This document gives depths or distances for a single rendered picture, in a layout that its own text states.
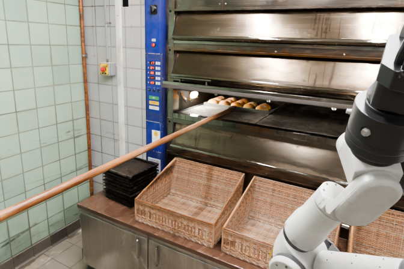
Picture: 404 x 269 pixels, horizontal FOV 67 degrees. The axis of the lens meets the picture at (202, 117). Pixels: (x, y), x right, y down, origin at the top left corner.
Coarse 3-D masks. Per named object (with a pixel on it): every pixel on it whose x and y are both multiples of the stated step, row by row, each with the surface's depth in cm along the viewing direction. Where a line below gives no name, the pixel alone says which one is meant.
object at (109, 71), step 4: (100, 64) 239; (104, 64) 237; (108, 64) 235; (112, 64) 239; (108, 68) 236; (112, 68) 239; (100, 72) 241; (104, 72) 239; (108, 72) 237; (112, 72) 240
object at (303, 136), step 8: (176, 112) 225; (184, 112) 226; (192, 120) 217; (200, 120) 214; (216, 120) 208; (224, 120) 207; (232, 120) 208; (240, 128) 200; (248, 128) 198; (256, 128) 195; (264, 128) 193; (272, 128) 191; (280, 128) 191; (288, 136) 186; (296, 136) 184; (304, 136) 181; (312, 136) 179; (320, 136) 178; (328, 136) 178; (328, 144) 176
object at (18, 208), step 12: (228, 108) 230; (204, 120) 195; (180, 132) 170; (156, 144) 150; (132, 156) 135; (96, 168) 118; (108, 168) 122; (72, 180) 108; (84, 180) 112; (48, 192) 100; (60, 192) 104; (24, 204) 93; (36, 204) 96; (0, 216) 87; (12, 216) 90
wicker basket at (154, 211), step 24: (168, 168) 220; (192, 168) 219; (216, 168) 211; (144, 192) 196; (168, 192) 224; (192, 192) 219; (240, 192) 200; (144, 216) 188; (168, 216) 179; (192, 216) 198; (216, 216) 199; (192, 240) 174; (216, 240) 173
